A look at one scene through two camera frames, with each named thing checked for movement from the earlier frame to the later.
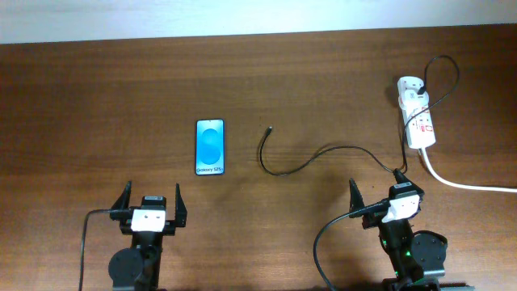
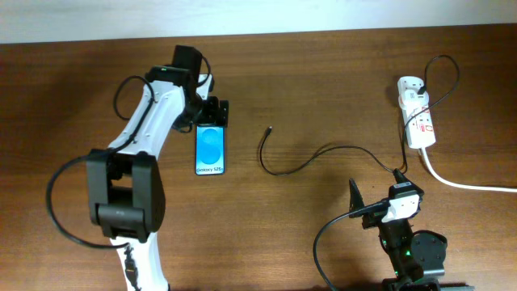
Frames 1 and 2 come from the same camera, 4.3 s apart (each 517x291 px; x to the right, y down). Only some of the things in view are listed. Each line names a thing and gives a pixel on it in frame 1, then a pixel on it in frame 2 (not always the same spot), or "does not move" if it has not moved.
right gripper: (357, 200) does not move
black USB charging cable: (399, 171) does not move
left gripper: (118, 210) -> (209, 115)
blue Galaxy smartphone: (210, 147) does not move
